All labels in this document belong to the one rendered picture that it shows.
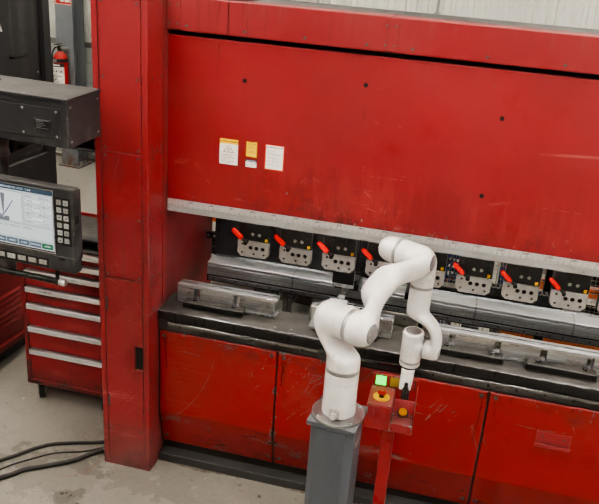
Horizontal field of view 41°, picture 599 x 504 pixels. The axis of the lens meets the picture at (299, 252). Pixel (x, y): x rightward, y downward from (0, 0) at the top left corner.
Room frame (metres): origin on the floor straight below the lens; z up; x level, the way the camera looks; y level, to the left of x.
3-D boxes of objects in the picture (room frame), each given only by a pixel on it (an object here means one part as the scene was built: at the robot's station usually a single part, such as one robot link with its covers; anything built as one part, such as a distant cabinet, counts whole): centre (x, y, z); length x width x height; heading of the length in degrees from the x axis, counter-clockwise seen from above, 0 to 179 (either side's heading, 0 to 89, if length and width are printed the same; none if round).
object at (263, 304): (3.44, 0.32, 0.92); 0.50 x 0.06 x 0.10; 77
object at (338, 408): (2.42, -0.18, 1.09); 0.19 x 0.19 x 0.18
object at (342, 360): (2.44, -0.16, 1.30); 0.19 x 0.12 x 0.24; 53
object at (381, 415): (2.90, -0.44, 0.75); 0.20 x 0.16 x 0.18; 79
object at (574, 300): (3.11, -1.16, 1.26); 0.15 x 0.09 x 0.17; 77
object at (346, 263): (3.33, -0.19, 1.26); 0.15 x 0.09 x 0.17; 77
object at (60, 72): (8.15, 2.58, 1.04); 0.18 x 0.17 x 0.56; 72
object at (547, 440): (2.95, -1.18, 0.59); 0.15 x 0.02 x 0.07; 77
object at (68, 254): (3.03, 1.09, 1.42); 0.45 x 0.12 x 0.36; 74
